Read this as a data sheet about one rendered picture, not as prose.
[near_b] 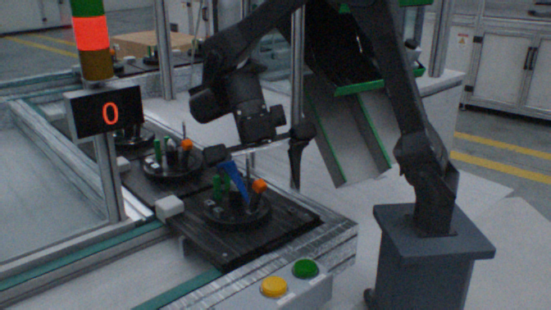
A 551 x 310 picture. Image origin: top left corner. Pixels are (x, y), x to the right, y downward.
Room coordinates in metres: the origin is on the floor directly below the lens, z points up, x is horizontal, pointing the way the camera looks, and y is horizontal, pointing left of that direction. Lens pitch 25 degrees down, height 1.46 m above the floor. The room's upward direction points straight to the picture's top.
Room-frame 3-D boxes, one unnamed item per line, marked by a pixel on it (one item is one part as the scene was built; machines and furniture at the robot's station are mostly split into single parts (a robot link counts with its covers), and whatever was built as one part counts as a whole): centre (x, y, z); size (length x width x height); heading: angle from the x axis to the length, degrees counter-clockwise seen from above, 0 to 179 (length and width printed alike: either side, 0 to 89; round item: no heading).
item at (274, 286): (0.57, 0.00, 0.96); 0.04 x 0.04 x 0.02
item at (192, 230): (0.79, 0.08, 0.96); 0.24 x 0.24 x 0.02; 41
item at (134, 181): (0.98, 0.25, 1.01); 0.24 x 0.24 x 0.13; 41
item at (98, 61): (0.75, 0.30, 1.28); 0.05 x 0.05 x 0.05
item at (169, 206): (0.80, 0.22, 0.97); 0.05 x 0.05 x 0.04; 41
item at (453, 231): (0.60, -0.24, 1.09); 0.07 x 0.07 x 0.06; 6
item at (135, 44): (6.02, 1.50, 0.20); 1.20 x 0.80 x 0.41; 51
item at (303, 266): (0.61, -0.05, 0.96); 0.04 x 0.04 x 0.02
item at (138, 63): (2.14, 0.56, 1.01); 0.24 x 0.24 x 0.13; 41
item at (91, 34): (0.75, 0.30, 1.33); 0.05 x 0.05 x 0.05
